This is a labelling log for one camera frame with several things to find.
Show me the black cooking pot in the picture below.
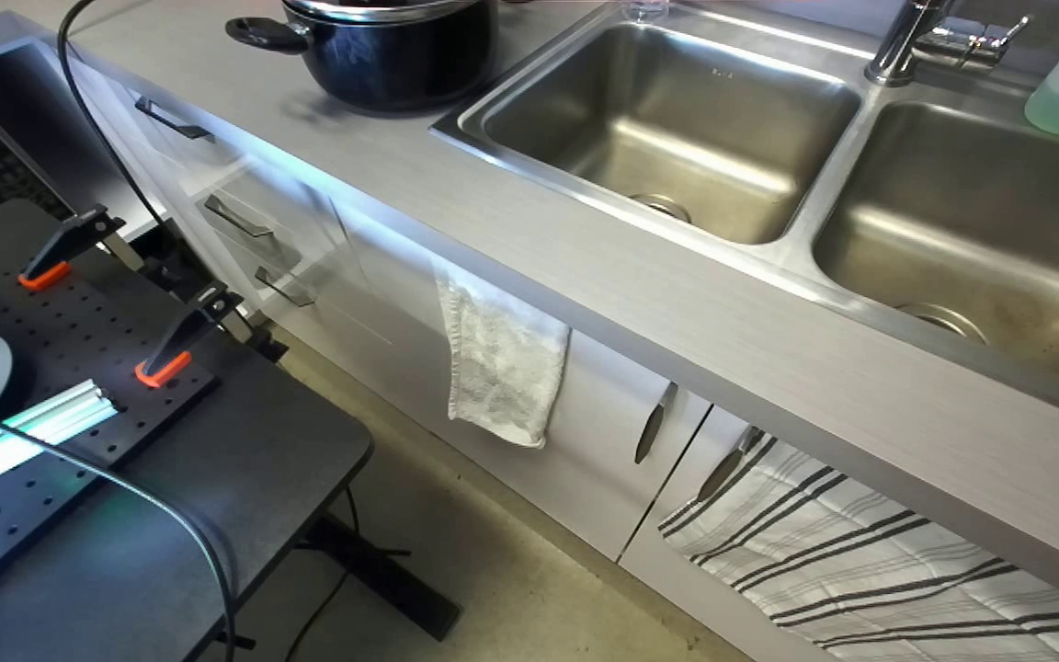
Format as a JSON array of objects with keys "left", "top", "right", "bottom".
[{"left": 220, "top": 0, "right": 502, "bottom": 114}]

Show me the white cloth rag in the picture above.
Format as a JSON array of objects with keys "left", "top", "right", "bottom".
[{"left": 433, "top": 267, "right": 574, "bottom": 451}]

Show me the grey lower cabinet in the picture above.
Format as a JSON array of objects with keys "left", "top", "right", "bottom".
[{"left": 69, "top": 56, "right": 1059, "bottom": 662}]

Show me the stainless steel double sink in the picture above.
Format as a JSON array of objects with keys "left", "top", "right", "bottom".
[{"left": 433, "top": 0, "right": 1059, "bottom": 433}]

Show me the black work table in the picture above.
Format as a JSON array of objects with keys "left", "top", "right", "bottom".
[{"left": 0, "top": 197, "right": 465, "bottom": 662}]

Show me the white black-striped towel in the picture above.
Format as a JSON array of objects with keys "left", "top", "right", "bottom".
[{"left": 655, "top": 425, "right": 1059, "bottom": 662}]

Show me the black perforated breadboard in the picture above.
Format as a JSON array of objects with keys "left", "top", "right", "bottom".
[{"left": 0, "top": 248, "right": 224, "bottom": 610}]

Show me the chrome sink faucet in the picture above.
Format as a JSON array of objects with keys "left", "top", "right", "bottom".
[{"left": 862, "top": 0, "right": 1037, "bottom": 93}]

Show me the black cabinet handle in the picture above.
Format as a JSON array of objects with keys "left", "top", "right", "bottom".
[
  {"left": 250, "top": 265, "right": 318, "bottom": 314},
  {"left": 131, "top": 96, "right": 217, "bottom": 147},
  {"left": 203, "top": 190, "right": 275, "bottom": 248},
  {"left": 627, "top": 380, "right": 680, "bottom": 466},
  {"left": 693, "top": 423, "right": 767, "bottom": 504}
]

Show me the orange-handled black clamp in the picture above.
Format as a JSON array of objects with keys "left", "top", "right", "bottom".
[
  {"left": 130, "top": 278, "right": 291, "bottom": 393},
  {"left": 13, "top": 207, "right": 148, "bottom": 298}
]

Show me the thin grey cable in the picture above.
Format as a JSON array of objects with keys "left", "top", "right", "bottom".
[{"left": 0, "top": 389, "right": 247, "bottom": 662}]

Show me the aluminium profile rail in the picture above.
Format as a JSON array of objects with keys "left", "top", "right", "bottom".
[{"left": 0, "top": 376, "right": 125, "bottom": 451}]

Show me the long black power cable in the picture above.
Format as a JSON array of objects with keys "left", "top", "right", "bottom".
[{"left": 51, "top": 0, "right": 182, "bottom": 241}]

